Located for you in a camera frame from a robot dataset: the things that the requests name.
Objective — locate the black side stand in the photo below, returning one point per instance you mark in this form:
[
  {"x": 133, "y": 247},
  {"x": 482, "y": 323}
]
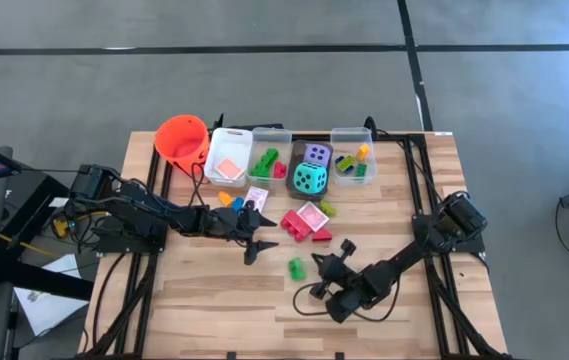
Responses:
[{"x": 39, "y": 280}]

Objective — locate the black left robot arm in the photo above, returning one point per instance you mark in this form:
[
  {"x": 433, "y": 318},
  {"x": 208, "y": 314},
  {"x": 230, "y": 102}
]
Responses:
[{"x": 129, "y": 197}]

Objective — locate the white sticker label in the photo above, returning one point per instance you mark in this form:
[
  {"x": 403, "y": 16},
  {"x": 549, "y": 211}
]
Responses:
[{"x": 443, "y": 133}]

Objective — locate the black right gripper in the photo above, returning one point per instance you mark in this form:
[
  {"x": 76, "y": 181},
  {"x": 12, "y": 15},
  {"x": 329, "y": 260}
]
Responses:
[{"x": 349, "y": 292}]

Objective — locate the clear plastic bin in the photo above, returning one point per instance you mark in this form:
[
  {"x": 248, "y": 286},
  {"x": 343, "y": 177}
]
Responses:
[
  {"x": 349, "y": 140},
  {"x": 284, "y": 142}
]

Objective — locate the red two-stud block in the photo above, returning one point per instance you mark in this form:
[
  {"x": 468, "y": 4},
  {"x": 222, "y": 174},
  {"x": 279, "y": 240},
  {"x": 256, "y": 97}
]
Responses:
[{"x": 280, "y": 170}]

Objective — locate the lime green small brick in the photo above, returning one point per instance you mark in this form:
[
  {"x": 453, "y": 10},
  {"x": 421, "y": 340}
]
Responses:
[{"x": 328, "y": 208}]

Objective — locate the yellow electronic device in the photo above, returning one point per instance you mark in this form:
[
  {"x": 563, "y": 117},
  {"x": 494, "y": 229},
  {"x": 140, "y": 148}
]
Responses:
[{"x": 61, "y": 227}]

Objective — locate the yellow single-stud block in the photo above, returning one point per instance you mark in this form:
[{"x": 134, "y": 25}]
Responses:
[{"x": 225, "y": 199}]

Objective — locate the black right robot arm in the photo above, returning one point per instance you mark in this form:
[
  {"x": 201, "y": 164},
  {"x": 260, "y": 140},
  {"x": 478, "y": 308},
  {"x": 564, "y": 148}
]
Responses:
[{"x": 404, "y": 260}]

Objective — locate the large red multi-stud block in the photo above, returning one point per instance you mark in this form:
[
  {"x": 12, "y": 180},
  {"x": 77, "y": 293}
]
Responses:
[{"x": 295, "y": 225}]

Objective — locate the teal foam die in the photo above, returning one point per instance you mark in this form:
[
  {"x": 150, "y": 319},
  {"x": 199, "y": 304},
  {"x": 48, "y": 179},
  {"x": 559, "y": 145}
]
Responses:
[{"x": 310, "y": 178}]

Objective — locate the long green four-stud block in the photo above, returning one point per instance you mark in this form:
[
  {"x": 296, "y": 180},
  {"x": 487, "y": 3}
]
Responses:
[{"x": 270, "y": 156}]

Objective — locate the white paper sheet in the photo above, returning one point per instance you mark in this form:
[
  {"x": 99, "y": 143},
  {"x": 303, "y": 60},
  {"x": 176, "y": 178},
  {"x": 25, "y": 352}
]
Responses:
[{"x": 49, "y": 305}]

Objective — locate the playing card box red back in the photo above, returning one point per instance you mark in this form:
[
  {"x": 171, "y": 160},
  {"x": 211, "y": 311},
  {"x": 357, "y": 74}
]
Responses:
[{"x": 312, "y": 216}]

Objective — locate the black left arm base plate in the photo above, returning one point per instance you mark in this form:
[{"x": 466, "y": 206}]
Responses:
[{"x": 129, "y": 245}]

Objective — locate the playing card box red print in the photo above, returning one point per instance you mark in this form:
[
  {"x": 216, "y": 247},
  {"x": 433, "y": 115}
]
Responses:
[{"x": 229, "y": 169}]

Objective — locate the white plastic bin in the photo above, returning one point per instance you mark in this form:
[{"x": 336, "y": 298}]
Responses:
[{"x": 229, "y": 145}]

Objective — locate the black aluminium rig frame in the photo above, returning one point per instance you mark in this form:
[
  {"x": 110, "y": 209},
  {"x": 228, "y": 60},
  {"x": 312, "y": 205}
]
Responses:
[{"x": 394, "y": 136}]

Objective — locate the purple foam die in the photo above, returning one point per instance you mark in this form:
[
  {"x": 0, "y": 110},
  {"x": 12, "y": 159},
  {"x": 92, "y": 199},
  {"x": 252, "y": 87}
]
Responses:
[{"x": 317, "y": 155}]

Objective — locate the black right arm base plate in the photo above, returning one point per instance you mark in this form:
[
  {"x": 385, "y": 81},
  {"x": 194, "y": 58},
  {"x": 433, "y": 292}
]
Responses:
[{"x": 471, "y": 245}]

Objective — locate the yellow small brick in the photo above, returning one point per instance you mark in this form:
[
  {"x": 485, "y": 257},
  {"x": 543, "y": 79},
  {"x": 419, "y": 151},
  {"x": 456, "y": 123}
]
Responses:
[{"x": 363, "y": 152}]

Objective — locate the playing card box pink print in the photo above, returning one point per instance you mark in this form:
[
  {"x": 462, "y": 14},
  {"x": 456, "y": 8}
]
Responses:
[{"x": 256, "y": 197}]

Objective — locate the blue small brick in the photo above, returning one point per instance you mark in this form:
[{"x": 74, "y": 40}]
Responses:
[{"x": 340, "y": 161}]

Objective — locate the dark green small brick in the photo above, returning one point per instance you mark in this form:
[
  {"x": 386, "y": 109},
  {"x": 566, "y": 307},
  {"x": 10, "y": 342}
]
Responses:
[{"x": 361, "y": 170}]

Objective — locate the grey plastic bin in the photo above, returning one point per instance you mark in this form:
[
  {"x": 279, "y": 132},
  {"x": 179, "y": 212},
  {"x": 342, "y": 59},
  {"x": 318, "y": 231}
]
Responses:
[{"x": 289, "y": 185}]

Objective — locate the green two-stud chunky block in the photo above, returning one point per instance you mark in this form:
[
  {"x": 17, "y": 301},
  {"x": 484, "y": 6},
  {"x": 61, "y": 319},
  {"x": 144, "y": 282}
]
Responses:
[
  {"x": 260, "y": 171},
  {"x": 296, "y": 269}
]

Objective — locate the red wedge block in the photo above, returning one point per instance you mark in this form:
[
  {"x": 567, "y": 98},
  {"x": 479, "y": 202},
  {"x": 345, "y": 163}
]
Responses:
[{"x": 322, "y": 236}]

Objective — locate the orange pumpkin bucket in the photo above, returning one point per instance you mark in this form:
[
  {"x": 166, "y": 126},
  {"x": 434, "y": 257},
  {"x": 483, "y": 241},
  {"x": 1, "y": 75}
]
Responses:
[{"x": 181, "y": 142}]

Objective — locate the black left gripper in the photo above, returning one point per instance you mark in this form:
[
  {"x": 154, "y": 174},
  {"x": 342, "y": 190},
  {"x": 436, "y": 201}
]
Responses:
[{"x": 231, "y": 222}]

